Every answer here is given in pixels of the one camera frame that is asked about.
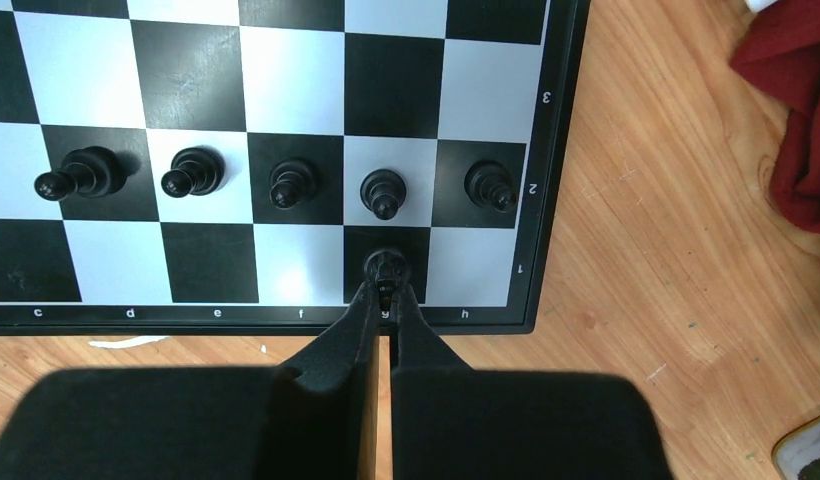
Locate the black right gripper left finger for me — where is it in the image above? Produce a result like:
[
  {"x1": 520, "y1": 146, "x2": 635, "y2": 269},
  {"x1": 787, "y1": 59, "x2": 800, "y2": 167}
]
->
[{"x1": 0, "y1": 282, "x2": 380, "y2": 479}]

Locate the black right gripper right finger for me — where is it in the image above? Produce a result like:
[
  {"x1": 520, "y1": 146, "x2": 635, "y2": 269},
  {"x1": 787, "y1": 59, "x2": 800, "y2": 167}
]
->
[{"x1": 391, "y1": 286, "x2": 673, "y2": 479}]

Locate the black knight piece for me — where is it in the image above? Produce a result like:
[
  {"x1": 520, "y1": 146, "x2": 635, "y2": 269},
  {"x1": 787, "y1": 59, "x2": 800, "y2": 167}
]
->
[{"x1": 363, "y1": 247, "x2": 411, "y2": 297}]

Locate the yellow tray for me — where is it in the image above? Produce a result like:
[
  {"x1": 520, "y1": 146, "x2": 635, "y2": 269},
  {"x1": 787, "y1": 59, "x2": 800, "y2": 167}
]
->
[{"x1": 772, "y1": 416, "x2": 820, "y2": 480}]

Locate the red shirt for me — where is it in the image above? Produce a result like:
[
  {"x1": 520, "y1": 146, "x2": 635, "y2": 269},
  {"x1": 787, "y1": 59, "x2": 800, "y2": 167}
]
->
[{"x1": 729, "y1": 1, "x2": 820, "y2": 234}]

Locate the black pawn piece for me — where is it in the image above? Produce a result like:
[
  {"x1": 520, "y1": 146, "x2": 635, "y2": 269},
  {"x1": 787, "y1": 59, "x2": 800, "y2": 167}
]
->
[
  {"x1": 360, "y1": 169, "x2": 407, "y2": 221},
  {"x1": 269, "y1": 158, "x2": 320, "y2": 210},
  {"x1": 464, "y1": 160, "x2": 518, "y2": 214},
  {"x1": 160, "y1": 146, "x2": 225, "y2": 198},
  {"x1": 34, "y1": 146, "x2": 128, "y2": 202}
]

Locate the black and white chessboard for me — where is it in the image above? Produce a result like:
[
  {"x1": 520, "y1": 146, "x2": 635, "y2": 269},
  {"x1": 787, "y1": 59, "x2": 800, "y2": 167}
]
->
[{"x1": 0, "y1": 1, "x2": 590, "y2": 335}]

